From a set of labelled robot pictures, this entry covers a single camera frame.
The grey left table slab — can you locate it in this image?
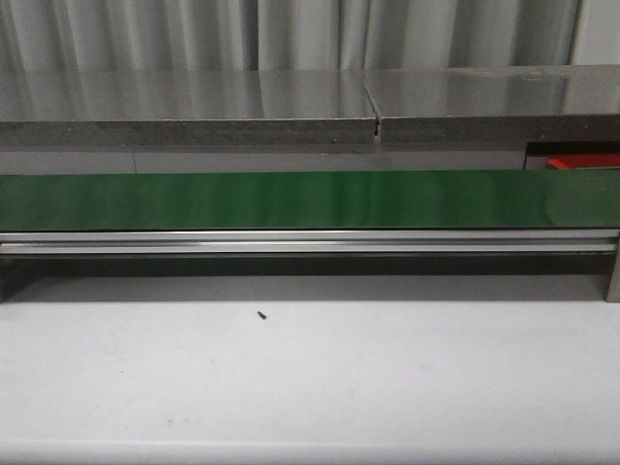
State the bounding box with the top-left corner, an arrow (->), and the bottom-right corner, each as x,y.
1,71 -> 376,147

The grey table slab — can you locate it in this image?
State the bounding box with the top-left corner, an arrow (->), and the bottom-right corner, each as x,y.
1,71 -> 376,147
363,65 -> 619,144

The green conveyor belt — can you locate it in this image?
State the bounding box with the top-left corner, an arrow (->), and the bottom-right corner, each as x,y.
1,169 -> 619,232

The red plastic tray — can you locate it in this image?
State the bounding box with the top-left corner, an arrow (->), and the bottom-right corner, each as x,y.
547,153 -> 620,170

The grey right table slab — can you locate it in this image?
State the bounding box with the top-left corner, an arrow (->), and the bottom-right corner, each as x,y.
363,65 -> 619,144

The right conveyor support leg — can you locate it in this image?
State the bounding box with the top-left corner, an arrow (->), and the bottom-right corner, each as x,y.
604,237 -> 620,303

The grey pleated curtain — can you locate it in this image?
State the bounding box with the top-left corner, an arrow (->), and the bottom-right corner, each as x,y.
1,1 -> 579,72

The aluminium conveyor frame rail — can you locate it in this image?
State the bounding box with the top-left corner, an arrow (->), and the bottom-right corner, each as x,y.
1,229 -> 619,256

